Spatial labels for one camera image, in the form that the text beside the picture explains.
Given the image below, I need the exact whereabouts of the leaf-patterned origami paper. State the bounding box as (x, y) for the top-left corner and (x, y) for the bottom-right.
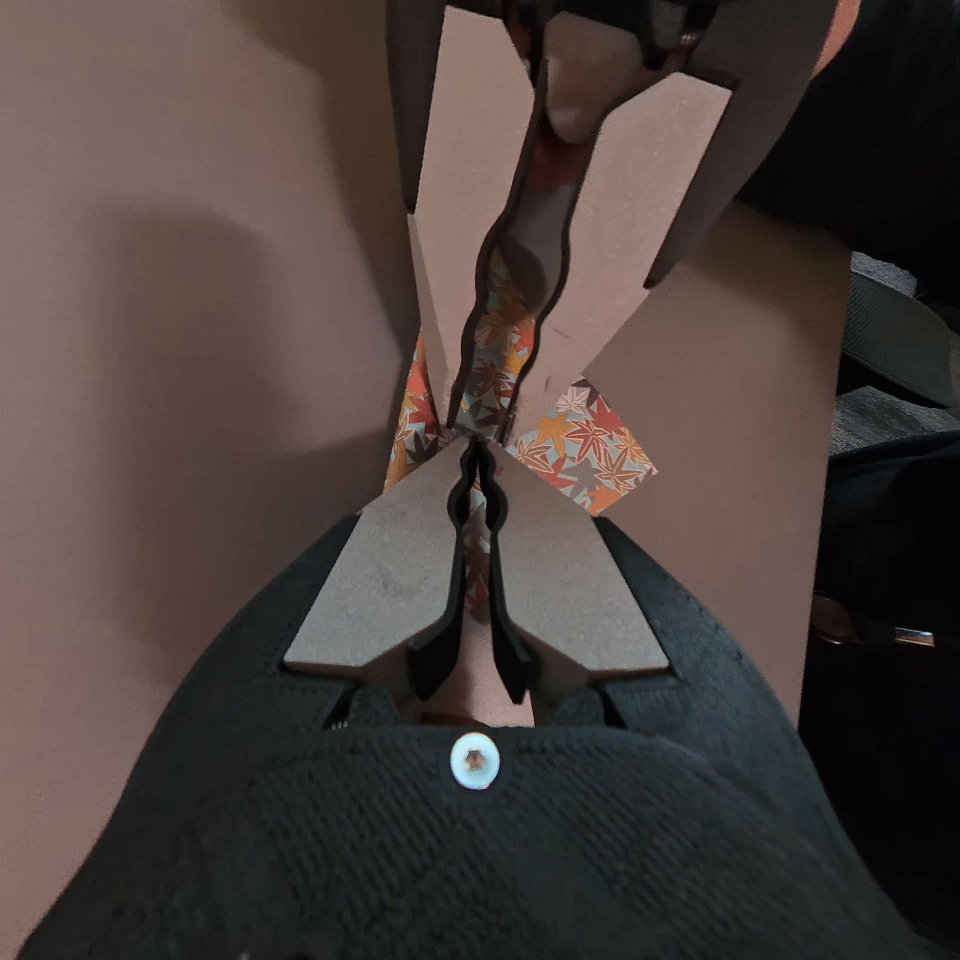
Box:
(382, 251), (659, 620)

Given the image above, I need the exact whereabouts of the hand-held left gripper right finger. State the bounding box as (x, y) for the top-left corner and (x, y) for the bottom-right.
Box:
(477, 438), (671, 705)

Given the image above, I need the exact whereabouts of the person's right hand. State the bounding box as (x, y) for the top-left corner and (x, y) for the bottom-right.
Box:
(546, 15), (648, 145)

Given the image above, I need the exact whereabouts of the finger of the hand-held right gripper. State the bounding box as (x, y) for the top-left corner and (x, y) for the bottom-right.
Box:
(498, 69), (735, 440)
(407, 6), (540, 430)

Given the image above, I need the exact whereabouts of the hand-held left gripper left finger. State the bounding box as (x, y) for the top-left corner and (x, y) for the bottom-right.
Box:
(283, 437), (479, 702)

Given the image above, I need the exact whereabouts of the black mesh office chair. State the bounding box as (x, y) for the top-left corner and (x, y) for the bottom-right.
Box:
(838, 251), (960, 412)

